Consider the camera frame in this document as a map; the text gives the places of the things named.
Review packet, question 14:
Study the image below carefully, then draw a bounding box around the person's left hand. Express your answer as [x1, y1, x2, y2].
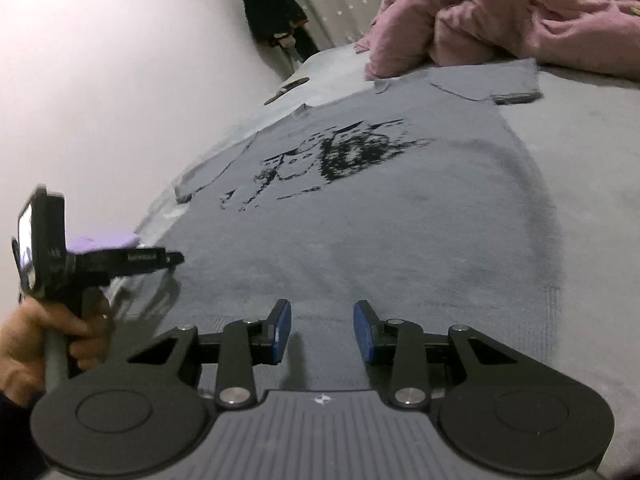
[0, 294, 112, 409]

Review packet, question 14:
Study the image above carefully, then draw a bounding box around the brown wooden brush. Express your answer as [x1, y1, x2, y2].
[263, 76, 310, 106]

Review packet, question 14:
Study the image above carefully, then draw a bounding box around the pink duvet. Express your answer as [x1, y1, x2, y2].
[354, 0, 640, 81]

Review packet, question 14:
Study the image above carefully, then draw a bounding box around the grey knitted sweater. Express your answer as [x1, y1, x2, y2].
[172, 57, 568, 393]

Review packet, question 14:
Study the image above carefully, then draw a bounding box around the purple folded cloth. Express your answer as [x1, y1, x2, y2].
[67, 229, 140, 257]

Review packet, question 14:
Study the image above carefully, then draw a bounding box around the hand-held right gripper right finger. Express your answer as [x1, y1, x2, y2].
[353, 300, 521, 409]

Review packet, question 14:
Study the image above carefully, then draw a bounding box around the black hanging jacket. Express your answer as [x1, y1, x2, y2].
[239, 0, 321, 61]

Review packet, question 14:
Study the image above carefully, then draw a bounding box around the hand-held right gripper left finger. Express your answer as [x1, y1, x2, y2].
[127, 299, 293, 409]

